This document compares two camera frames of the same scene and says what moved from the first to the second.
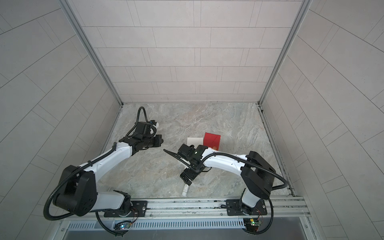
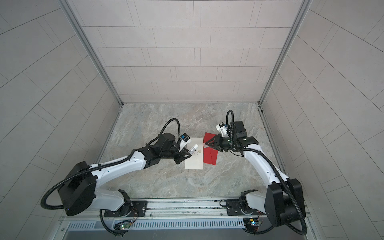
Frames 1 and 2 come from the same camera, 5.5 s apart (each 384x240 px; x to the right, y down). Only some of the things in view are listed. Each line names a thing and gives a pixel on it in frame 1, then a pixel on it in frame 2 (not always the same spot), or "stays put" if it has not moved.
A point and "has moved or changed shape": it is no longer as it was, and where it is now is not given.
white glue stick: x=185 y=190 has moved or changed shape
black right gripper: x=189 y=176 to x=218 y=143
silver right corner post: x=302 y=11 stays put
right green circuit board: x=251 y=224 stays put
